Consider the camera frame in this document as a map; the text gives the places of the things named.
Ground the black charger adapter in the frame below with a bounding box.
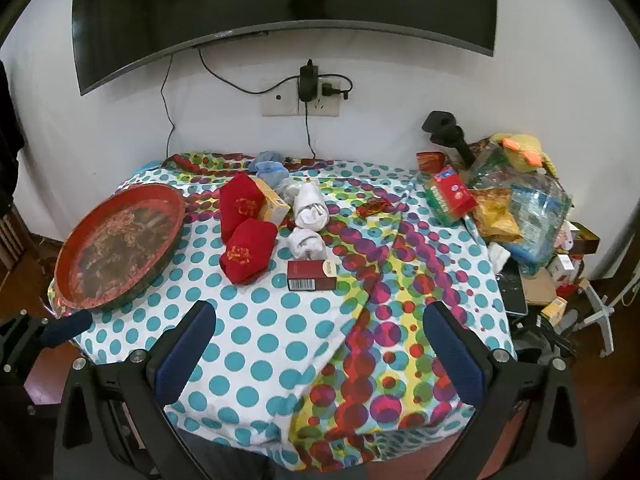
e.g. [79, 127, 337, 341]
[299, 60, 321, 104]

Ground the round red tray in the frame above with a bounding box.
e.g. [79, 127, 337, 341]
[54, 185, 187, 311]

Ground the yellow snack bag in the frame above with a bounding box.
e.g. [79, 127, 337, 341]
[472, 187, 524, 244]

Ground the dark hanging clothing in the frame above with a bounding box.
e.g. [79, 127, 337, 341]
[0, 60, 26, 217]

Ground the crumpled clear green bag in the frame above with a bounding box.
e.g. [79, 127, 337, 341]
[465, 144, 517, 192]

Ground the black power cable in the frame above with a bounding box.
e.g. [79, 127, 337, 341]
[198, 47, 302, 96]

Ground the black plug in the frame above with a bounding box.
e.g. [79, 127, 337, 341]
[320, 79, 354, 100]

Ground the white wall socket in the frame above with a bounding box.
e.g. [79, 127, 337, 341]
[260, 76, 344, 119]

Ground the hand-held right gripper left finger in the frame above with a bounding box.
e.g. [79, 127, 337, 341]
[52, 300, 218, 480]

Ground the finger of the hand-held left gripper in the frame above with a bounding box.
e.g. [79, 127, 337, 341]
[39, 311, 94, 349]

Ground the black clamp stand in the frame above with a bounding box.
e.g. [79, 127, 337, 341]
[421, 110, 474, 166]

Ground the red candy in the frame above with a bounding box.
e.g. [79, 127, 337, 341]
[357, 199, 396, 219]

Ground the black tablet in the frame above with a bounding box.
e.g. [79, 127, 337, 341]
[497, 260, 529, 317]

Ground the yellow orange plush toy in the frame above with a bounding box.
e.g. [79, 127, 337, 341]
[490, 132, 557, 177]

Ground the white stand base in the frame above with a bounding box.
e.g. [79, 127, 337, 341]
[565, 270, 640, 357]

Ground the brown cardboard piece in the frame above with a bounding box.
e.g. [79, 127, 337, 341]
[520, 267, 559, 307]

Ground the small yellow white box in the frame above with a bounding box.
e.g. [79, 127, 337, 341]
[540, 296, 569, 324]

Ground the polka dot tablecloth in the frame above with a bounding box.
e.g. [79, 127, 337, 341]
[47, 150, 518, 461]

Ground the thin black television cable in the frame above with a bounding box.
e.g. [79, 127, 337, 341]
[160, 52, 176, 158]

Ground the black charger cable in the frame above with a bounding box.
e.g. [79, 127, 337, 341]
[304, 102, 317, 161]

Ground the green red medicine box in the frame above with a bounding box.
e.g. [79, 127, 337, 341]
[424, 165, 477, 227]

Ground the blue plastic bag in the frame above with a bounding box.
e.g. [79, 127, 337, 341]
[509, 180, 572, 274]

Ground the white sock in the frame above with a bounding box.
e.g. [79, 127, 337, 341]
[287, 227, 327, 262]
[292, 182, 331, 229]

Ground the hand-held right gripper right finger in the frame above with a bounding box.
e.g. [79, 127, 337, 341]
[422, 301, 588, 480]

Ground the dark red cigarette box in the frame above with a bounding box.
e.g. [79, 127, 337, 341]
[286, 260, 337, 292]

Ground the light blue sock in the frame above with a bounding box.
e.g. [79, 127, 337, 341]
[254, 160, 287, 187]

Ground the grey blue sock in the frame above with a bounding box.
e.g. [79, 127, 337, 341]
[249, 151, 282, 170]

